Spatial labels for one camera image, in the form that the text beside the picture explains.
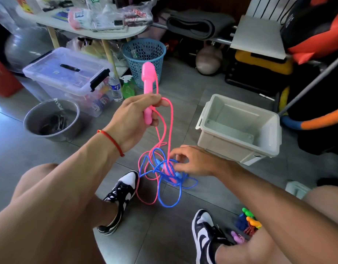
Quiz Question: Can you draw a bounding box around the person's right hand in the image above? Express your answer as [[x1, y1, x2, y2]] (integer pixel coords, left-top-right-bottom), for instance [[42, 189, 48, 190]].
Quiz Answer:
[[169, 144, 233, 177]]

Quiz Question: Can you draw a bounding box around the person's left hand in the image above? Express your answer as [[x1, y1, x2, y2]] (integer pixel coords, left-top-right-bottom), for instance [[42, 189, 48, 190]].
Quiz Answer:
[[103, 93, 172, 154]]

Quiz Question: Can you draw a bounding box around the white plastic bin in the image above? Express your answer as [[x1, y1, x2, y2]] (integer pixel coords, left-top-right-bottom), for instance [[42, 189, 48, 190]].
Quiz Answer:
[[195, 94, 283, 166]]

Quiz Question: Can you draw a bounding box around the red rope blue-handled jump rope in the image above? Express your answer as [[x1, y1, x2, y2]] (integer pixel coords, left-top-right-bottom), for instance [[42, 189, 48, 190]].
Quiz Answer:
[[235, 213, 255, 234]]

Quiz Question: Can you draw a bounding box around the person's left forearm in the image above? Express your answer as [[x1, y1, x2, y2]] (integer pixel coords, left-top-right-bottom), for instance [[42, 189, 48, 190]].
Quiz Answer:
[[0, 135, 123, 264]]

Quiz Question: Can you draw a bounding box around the person's right forearm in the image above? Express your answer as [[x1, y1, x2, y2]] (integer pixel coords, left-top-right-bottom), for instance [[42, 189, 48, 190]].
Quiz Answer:
[[221, 162, 338, 264]]

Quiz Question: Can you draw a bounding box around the white bin lid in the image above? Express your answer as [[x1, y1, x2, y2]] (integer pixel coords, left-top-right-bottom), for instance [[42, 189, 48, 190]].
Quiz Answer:
[[284, 181, 313, 199]]

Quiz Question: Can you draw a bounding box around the person's left leg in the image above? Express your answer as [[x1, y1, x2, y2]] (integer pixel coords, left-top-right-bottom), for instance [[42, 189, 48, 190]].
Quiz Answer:
[[10, 164, 117, 264]]

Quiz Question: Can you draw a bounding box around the person's leg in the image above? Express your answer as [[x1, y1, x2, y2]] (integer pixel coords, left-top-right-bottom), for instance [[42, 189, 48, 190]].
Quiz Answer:
[[10, 164, 117, 264], [213, 185, 338, 264]]

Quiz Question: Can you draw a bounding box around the person's right leg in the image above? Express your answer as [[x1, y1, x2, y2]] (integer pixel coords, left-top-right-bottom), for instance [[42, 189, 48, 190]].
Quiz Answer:
[[213, 185, 338, 264]]

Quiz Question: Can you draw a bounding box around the green spray bottle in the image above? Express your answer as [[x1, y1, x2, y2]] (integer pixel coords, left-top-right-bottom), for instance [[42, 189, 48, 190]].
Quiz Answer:
[[121, 74, 137, 99]]

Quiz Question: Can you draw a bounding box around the small plastic water bottle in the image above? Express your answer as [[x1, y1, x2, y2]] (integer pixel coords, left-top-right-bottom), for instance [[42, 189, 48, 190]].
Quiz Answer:
[[109, 72, 123, 102]]

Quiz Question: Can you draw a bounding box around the blue mesh plastic basket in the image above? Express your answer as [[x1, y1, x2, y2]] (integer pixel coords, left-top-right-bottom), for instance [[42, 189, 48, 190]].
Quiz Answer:
[[121, 38, 167, 88]]

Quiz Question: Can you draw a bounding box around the black white left shoe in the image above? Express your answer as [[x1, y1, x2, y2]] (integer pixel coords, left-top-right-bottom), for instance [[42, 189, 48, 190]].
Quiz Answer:
[[97, 170, 140, 236]]

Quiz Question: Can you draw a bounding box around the black white shoe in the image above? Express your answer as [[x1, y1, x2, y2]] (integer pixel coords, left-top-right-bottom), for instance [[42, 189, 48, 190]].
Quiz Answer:
[[97, 170, 140, 236], [191, 209, 233, 264]]

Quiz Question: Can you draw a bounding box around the black white right shoe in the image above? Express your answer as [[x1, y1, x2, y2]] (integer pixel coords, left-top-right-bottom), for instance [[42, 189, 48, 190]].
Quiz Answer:
[[191, 209, 233, 264]]

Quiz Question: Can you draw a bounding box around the clear bin with black latches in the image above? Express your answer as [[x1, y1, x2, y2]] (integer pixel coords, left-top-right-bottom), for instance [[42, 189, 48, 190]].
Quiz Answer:
[[23, 47, 112, 118]]

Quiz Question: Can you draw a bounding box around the grey metal basin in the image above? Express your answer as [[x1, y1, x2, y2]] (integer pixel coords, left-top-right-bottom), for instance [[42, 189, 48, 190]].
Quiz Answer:
[[23, 98, 82, 142]]

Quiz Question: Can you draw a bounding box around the brown ball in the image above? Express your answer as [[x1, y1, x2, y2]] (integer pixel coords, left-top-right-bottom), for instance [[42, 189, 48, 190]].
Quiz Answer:
[[195, 45, 224, 76]]

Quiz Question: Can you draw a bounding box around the clear plastic bag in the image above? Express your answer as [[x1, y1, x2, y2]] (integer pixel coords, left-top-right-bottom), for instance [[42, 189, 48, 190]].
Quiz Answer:
[[118, 0, 158, 27]]

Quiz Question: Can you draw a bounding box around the pink white packet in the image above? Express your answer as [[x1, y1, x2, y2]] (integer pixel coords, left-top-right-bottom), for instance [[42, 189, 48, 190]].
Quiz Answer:
[[68, 8, 93, 31]]

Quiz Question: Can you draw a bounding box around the yellow black case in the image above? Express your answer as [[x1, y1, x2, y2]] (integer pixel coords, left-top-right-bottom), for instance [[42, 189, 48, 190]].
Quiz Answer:
[[234, 49, 294, 76]]

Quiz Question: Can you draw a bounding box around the grey folded mat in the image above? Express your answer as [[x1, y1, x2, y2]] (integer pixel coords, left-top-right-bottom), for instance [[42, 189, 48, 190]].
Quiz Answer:
[[165, 9, 236, 41]]

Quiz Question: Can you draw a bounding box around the multicoloured hula hoop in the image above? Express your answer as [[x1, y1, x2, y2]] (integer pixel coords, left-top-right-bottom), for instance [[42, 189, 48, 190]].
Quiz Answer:
[[279, 88, 338, 131]]

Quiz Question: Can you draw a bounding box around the large plastic water bottle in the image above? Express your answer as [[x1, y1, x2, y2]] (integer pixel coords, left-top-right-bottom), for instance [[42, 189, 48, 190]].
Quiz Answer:
[[86, 0, 104, 10]]

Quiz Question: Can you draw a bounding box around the white round table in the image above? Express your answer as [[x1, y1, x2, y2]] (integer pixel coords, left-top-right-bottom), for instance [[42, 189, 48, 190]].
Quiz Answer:
[[16, 3, 149, 80]]

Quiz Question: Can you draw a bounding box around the grey exercise ball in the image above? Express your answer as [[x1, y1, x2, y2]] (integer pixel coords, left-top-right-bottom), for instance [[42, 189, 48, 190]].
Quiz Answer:
[[4, 27, 54, 72]]

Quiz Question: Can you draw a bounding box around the red bag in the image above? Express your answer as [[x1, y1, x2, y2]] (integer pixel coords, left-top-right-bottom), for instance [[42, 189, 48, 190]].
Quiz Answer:
[[0, 55, 24, 98]]

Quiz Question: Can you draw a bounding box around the white metal pole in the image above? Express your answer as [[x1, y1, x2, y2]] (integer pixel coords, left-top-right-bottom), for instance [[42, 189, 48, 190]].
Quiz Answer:
[[278, 52, 338, 116]]

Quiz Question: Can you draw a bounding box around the grey flat board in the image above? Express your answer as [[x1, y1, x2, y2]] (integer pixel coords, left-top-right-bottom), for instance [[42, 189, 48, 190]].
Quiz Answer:
[[230, 15, 289, 60]]

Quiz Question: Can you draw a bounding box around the white plastic bag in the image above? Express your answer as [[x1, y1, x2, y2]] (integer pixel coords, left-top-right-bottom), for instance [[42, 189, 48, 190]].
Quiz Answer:
[[0, 0, 21, 33]]

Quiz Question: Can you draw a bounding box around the white radiator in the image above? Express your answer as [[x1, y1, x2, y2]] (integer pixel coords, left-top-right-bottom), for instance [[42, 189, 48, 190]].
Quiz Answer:
[[246, 0, 302, 22]]

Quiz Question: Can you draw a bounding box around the black red inflatable toy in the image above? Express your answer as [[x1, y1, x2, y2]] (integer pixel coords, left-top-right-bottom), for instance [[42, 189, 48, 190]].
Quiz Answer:
[[280, 0, 338, 65]]

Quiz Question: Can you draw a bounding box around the red string bracelet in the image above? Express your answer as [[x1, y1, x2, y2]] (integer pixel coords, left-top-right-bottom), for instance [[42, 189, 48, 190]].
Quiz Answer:
[[96, 129, 126, 158]]

